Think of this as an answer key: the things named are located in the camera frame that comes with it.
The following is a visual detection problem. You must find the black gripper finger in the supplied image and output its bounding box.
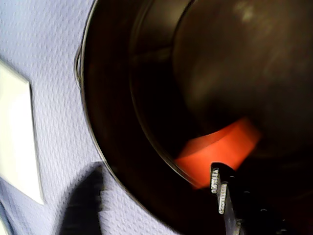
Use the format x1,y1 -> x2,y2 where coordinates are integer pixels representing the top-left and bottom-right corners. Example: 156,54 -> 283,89
210,162 -> 300,235
60,163 -> 104,235

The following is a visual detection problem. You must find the red cube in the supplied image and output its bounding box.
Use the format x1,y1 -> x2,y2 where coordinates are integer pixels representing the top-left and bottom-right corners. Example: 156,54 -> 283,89
174,117 -> 262,189

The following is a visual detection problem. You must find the silver monitor stand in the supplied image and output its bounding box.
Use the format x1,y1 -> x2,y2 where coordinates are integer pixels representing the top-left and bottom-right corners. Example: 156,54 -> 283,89
0,58 -> 45,206

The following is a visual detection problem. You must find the black metal bucket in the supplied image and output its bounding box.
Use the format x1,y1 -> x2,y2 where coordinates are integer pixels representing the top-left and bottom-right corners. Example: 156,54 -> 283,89
74,0 -> 313,235

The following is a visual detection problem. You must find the blue woven table cloth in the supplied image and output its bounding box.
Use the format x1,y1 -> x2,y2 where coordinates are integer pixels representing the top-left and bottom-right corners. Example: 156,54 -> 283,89
0,0 -> 177,235

